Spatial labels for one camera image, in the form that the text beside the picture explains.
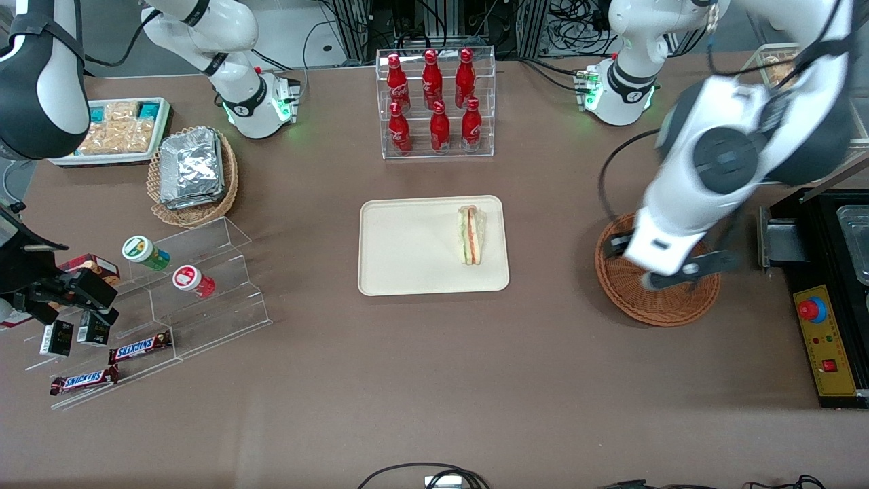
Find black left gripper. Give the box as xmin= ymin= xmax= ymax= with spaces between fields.
xmin=602 ymin=231 xmax=643 ymax=260

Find triangle sandwich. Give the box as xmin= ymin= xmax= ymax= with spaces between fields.
xmin=456 ymin=204 xmax=489 ymax=267

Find brown round wicker basket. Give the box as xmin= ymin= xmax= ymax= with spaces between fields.
xmin=595 ymin=212 xmax=722 ymax=328

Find white snack tray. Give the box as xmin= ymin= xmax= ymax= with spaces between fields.
xmin=46 ymin=97 xmax=172 ymax=168

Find light oval wicker basket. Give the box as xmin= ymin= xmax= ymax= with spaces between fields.
xmin=147 ymin=126 xmax=240 ymax=228

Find cream rectangular tray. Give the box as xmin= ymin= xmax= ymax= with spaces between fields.
xmin=358 ymin=195 xmax=511 ymax=297

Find small black box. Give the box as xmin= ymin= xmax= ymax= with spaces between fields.
xmin=75 ymin=311 xmax=112 ymax=348
xmin=39 ymin=319 xmax=75 ymax=358

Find red brown carton box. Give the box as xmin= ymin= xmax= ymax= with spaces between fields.
xmin=57 ymin=253 xmax=122 ymax=287

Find snickers chocolate bar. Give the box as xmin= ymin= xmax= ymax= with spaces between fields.
xmin=48 ymin=365 xmax=120 ymax=397
xmin=108 ymin=330 xmax=173 ymax=366

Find green can white lid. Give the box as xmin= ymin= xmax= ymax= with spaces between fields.
xmin=122 ymin=235 xmax=171 ymax=272

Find red can white lid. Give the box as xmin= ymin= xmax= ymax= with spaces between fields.
xmin=171 ymin=264 xmax=217 ymax=299

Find clear acrylic stepped stand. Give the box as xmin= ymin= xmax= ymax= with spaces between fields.
xmin=24 ymin=216 xmax=273 ymax=412

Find red cola bottle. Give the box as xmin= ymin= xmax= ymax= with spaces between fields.
xmin=460 ymin=97 xmax=483 ymax=152
xmin=454 ymin=48 xmax=477 ymax=109
xmin=386 ymin=54 xmax=412 ymax=113
xmin=388 ymin=101 xmax=413 ymax=156
xmin=422 ymin=49 xmax=444 ymax=110
xmin=430 ymin=101 xmax=452 ymax=154

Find silver foil packet stack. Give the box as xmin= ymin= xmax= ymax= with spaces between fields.
xmin=159 ymin=128 xmax=226 ymax=211

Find black machine base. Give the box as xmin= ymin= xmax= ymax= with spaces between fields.
xmin=756 ymin=187 xmax=869 ymax=410

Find clear acrylic bottle rack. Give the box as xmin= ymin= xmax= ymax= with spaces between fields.
xmin=375 ymin=46 xmax=497 ymax=161

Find red emergency stop button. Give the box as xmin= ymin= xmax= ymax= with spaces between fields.
xmin=798 ymin=296 xmax=828 ymax=325

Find yellow control panel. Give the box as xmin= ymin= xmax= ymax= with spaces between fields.
xmin=792 ymin=284 xmax=859 ymax=399

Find steel pan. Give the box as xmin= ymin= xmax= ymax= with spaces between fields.
xmin=836 ymin=204 xmax=869 ymax=287

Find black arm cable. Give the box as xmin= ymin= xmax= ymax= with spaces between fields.
xmin=597 ymin=128 xmax=665 ymax=219

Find tangled black cables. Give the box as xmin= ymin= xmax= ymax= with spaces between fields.
xmin=543 ymin=0 xmax=615 ymax=48

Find aluminium frame structure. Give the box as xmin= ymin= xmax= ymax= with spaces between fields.
xmin=331 ymin=0 xmax=552 ymax=63

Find white wire rack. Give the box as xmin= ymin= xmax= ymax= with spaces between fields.
xmin=741 ymin=42 xmax=869 ymax=185

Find thin black cable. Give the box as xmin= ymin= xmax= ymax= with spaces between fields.
xmin=597 ymin=473 xmax=826 ymax=489

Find black looped floor cable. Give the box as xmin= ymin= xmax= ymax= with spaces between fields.
xmin=357 ymin=462 xmax=491 ymax=489

